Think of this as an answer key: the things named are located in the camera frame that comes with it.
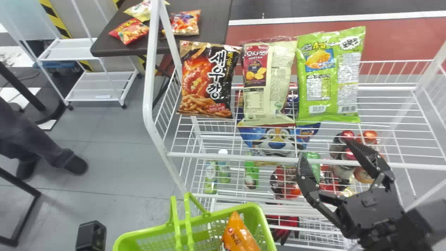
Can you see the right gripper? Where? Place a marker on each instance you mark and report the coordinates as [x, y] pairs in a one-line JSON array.
[[373, 212]]

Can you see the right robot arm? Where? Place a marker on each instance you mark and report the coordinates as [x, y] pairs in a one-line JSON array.
[[420, 230]]

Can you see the green basket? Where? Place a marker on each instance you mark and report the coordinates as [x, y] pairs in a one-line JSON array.
[[153, 240]]

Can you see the green can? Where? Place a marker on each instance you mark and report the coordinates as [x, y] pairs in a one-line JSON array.
[[314, 164]]

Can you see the red noodle cup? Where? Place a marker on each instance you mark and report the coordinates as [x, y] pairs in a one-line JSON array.
[[284, 183]]

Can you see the blue cereal bag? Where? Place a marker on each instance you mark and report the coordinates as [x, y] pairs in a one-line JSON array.
[[278, 141]]

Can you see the red snack packet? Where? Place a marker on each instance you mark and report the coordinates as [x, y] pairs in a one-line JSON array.
[[284, 226], [129, 31]]

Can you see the green bottle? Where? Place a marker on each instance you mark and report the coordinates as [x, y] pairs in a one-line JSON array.
[[251, 174], [210, 177], [224, 170]]

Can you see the green snack packet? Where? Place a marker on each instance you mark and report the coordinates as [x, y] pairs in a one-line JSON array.
[[327, 76]]

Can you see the cream snack packet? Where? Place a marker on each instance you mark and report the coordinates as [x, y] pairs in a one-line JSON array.
[[266, 87]]

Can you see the orange snack packet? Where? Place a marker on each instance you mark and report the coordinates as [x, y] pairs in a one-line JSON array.
[[238, 235], [184, 22]]

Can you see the black snack packet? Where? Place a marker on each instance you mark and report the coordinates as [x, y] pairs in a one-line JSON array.
[[209, 80]]

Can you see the dark side table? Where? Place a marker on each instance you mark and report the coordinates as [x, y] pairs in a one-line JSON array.
[[209, 24]]

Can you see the white shelf trolley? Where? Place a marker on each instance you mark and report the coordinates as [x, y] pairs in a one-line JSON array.
[[101, 85]]

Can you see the yellow snack packet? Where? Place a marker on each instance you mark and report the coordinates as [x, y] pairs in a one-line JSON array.
[[141, 10]]

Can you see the person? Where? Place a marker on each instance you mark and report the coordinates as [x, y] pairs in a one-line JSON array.
[[24, 139]]

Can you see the striped post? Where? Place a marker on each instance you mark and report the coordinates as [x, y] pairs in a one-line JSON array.
[[57, 19]]

